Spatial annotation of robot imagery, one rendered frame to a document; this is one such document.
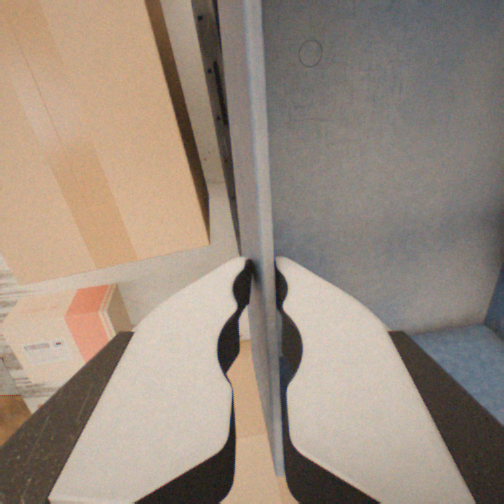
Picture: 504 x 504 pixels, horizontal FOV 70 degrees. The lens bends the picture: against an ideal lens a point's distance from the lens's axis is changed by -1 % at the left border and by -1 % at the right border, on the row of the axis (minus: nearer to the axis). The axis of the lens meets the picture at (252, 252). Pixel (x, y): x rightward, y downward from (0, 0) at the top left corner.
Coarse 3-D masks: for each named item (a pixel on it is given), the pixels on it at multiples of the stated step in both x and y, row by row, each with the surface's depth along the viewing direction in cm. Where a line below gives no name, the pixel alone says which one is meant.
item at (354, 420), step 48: (288, 288) 10; (336, 288) 10; (288, 336) 9; (336, 336) 8; (384, 336) 8; (288, 384) 7; (336, 384) 7; (384, 384) 7; (288, 432) 6; (336, 432) 6; (384, 432) 6; (432, 432) 6; (288, 480) 7; (336, 480) 6; (384, 480) 6; (432, 480) 6
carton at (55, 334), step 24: (96, 288) 59; (24, 312) 56; (48, 312) 55; (72, 312) 54; (96, 312) 54; (120, 312) 60; (24, 336) 54; (48, 336) 55; (72, 336) 55; (96, 336) 56; (24, 360) 57; (48, 360) 57; (72, 360) 58
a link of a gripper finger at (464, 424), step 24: (408, 336) 8; (408, 360) 8; (432, 360) 8; (432, 384) 7; (456, 384) 7; (432, 408) 7; (456, 408) 7; (480, 408) 7; (456, 432) 6; (480, 432) 6; (456, 456) 6; (480, 456) 6; (480, 480) 6
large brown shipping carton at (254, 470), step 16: (240, 352) 67; (240, 368) 64; (240, 384) 61; (256, 384) 60; (240, 400) 58; (256, 400) 57; (240, 416) 55; (256, 416) 55; (240, 432) 53; (256, 432) 53; (240, 448) 53; (256, 448) 53; (240, 464) 55; (256, 464) 55; (272, 464) 56; (240, 480) 57; (256, 480) 58; (272, 480) 58; (240, 496) 59; (256, 496) 60; (272, 496) 61; (288, 496) 61
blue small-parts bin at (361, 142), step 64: (256, 0) 7; (320, 0) 13; (384, 0) 13; (448, 0) 14; (256, 64) 8; (320, 64) 14; (384, 64) 14; (448, 64) 15; (256, 128) 9; (320, 128) 15; (384, 128) 16; (448, 128) 16; (256, 192) 9; (320, 192) 17; (384, 192) 17; (448, 192) 18; (256, 256) 11; (320, 256) 18; (384, 256) 19; (448, 256) 20; (256, 320) 15; (384, 320) 21; (448, 320) 22
